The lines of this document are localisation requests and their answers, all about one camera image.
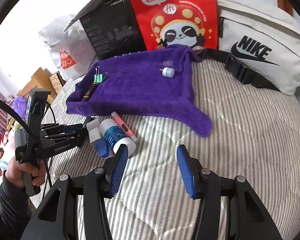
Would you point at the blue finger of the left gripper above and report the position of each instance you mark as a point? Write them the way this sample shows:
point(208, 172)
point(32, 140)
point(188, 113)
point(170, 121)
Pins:
point(57, 128)
point(65, 140)

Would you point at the red panda paper bag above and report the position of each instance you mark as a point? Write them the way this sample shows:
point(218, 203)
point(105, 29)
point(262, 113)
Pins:
point(163, 23)

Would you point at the green binder clip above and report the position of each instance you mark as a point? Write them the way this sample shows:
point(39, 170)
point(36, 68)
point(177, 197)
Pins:
point(99, 77)

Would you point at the patterned notebook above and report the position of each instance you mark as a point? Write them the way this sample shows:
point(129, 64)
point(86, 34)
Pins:
point(57, 82)

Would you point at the pink pen device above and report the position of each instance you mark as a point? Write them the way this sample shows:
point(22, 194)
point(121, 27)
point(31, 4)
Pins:
point(129, 133)

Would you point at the small white bottle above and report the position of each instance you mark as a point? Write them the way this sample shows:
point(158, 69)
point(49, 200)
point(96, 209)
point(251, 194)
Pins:
point(167, 72)

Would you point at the white Miniso bag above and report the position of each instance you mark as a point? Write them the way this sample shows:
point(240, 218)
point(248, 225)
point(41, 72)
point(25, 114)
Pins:
point(69, 47)

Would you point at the black headset box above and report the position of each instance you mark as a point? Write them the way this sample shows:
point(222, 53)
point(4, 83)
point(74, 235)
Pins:
point(113, 30)

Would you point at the white charger plug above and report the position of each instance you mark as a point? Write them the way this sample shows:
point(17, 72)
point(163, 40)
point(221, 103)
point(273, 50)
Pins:
point(93, 131)

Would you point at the white blue balm bottle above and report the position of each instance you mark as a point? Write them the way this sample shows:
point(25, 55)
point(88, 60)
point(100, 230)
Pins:
point(115, 136)

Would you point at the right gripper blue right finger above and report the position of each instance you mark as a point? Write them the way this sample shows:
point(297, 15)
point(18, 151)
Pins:
point(190, 169)

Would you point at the white Nike bag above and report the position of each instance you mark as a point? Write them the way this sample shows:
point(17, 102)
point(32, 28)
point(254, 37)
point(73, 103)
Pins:
point(265, 38)

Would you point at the purple towel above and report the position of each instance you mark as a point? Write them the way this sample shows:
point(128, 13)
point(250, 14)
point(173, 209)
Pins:
point(135, 86)

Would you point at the black gold tube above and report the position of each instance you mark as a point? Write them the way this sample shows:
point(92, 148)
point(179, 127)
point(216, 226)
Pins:
point(89, 92)

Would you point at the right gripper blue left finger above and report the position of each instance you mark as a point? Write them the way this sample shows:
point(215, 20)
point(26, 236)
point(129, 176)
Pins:
point(115, 167)

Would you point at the purple plush toy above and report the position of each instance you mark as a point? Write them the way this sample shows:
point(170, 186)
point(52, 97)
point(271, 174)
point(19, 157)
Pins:
point(19, 106)

